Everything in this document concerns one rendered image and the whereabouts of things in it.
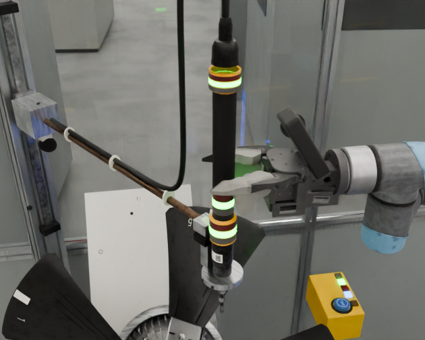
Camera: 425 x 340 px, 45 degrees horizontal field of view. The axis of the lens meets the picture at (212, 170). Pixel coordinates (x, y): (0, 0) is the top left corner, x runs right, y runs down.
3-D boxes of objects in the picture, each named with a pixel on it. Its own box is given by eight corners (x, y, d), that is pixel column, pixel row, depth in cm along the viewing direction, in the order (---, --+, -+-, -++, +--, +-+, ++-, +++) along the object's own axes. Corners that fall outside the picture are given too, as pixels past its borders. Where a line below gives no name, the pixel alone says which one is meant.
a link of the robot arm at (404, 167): (438, 201, 80) (450, 154, 76) (372, 207, 79) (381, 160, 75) (413, 175, 87) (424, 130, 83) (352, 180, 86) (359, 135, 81)
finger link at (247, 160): (202, 185, 82) (259, 191, 80) (202, 152, 79) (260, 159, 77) (206, 175, 85) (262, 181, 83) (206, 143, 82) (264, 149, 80)
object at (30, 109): (15, 127, 124) (7, 95, 119) (41, 119, 128) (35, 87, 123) (35, 142, 117) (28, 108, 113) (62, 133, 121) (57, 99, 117)
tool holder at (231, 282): (185, 270, 88) (183, 224, 83) (214, 251, 92) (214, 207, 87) (221, 297, 82) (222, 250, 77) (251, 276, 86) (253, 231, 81)
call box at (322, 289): (304, 301, 147) (307, 274, 142) (337, 297, 148) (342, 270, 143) (323, 346, 134) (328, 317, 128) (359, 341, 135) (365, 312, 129)
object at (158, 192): (44, 125, 117) (42, 119, 116) (49, 123, 118) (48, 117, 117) (204, 229, 84) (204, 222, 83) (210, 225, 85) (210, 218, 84)
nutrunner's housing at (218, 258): (206, 287, 88) (204, 17, 64) (222, 276, 90) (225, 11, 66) (222, 299, 85) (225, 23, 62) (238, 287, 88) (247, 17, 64)
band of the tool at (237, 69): (202, 89, 69) (202, 69, 68) (224, 81, 72) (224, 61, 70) (224, 98, 66) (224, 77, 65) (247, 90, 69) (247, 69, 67)
